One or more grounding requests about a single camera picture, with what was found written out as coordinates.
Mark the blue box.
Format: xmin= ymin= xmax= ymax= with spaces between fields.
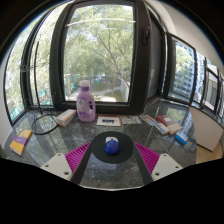
xmin=174 ymin=130 xmax=190 ymax=145

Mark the white card with dark print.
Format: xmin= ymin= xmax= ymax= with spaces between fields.
xmin=96 ymin=115 xmax=123 ymax=128

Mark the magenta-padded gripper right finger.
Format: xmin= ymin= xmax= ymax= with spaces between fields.
xmin=131 ymin=141 xmax=184 ymax=186

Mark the purple detergent bottle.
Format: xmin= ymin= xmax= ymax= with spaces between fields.
xmin=76 ymin=79 xmax=97 ymax=123

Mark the printed paper leaflet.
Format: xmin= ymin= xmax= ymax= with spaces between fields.
xmin=120 ymin=115 xmax=143 ymax=126

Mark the round black mouse pad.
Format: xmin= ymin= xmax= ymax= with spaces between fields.
xmin=88 ymin=130 xmax=136 ymax=165

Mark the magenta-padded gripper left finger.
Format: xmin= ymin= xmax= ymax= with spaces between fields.
xmin=39 ymin=135 xmax=98 ymax=186

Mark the blue and white computer mouse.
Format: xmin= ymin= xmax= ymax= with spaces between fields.
xmin=104 ymin=136 xmax=121 ymax=156

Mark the yellow and purple box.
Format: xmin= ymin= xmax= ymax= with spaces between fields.
xmin=9 ymin=129 xmax=33 ymax=157

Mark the black cable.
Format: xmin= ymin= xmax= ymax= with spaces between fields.
xmin=31 ymin=41 xmax=60 ymax=136

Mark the red book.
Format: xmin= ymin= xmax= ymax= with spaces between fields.
xmin=155 ymin=114 xmax=184 ymax=136

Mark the colourful flat booklet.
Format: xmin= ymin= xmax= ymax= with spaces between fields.
xmin=139 ymin=114 xmax=160 ymax=128

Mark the orange and white box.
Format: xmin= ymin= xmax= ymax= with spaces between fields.
xmin=55 ymin=108 xmax=78 ymax=128

